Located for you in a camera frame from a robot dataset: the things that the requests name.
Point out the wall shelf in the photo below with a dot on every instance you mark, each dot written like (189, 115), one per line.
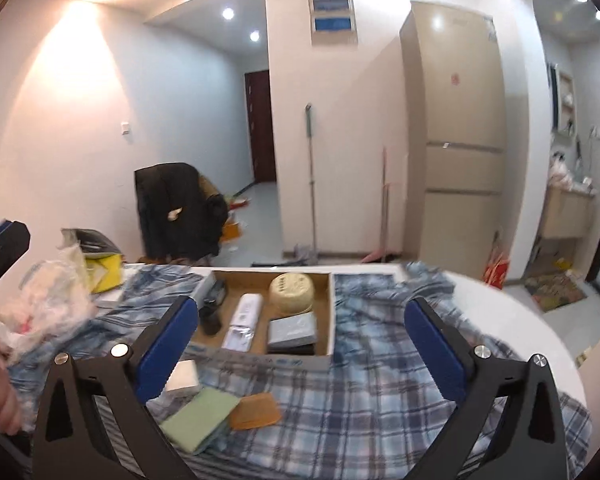
(565, 100)

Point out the beige refrigerator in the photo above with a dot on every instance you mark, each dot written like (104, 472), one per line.
(460, 110)

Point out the small white box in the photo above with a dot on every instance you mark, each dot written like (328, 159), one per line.
(185, 377)

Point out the person's left hand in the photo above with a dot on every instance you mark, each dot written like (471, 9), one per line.
(5, 400)

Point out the round beige container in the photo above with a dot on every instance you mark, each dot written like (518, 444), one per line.
(292, 292)

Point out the dark red door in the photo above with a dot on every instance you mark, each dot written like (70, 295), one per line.
(260, 125)

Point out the wall electrical panel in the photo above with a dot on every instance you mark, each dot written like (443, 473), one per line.
(332, 17)

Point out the white cardboard box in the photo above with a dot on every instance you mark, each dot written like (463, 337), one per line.
(245, 282)

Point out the pink dustpan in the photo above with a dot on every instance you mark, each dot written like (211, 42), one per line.
(377, 256)

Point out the green sponge pad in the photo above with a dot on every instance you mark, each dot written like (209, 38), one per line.
(200, 417)

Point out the patterned door mat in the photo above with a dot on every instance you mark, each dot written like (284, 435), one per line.
(555, 290)

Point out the red plastic item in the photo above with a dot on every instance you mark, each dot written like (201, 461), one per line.
(240, 203)

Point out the clear plastic bag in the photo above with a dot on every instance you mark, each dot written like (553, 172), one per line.
(45, 300)

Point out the yellow bag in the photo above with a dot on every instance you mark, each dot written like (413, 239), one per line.
(105, 272)

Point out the blue plaid cloth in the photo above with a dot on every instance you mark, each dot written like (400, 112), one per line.
(340, 410)

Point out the black pen holder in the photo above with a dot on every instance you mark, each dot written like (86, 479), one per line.
(211, 322)

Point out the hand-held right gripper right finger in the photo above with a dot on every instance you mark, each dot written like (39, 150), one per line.
(437, 355)

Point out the grey and black bag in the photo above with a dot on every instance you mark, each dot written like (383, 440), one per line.
(92, 240)

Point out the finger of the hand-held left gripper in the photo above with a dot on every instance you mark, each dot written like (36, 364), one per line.
(5, 255)

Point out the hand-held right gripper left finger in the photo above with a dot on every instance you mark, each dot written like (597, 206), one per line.
(165, 355)

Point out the beige cabinet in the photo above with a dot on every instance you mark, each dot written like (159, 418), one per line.
(562, 215)

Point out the white light switch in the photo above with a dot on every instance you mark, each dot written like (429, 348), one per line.
(125, 127)

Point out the grey square box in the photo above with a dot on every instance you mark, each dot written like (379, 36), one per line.
(292, 331)

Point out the pink plastic bag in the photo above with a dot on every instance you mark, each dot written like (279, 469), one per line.
(562, 172)

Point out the white rectangular box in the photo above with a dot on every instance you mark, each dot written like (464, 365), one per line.
(242, 320)

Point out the red bag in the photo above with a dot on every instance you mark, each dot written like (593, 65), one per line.
(497, 267)

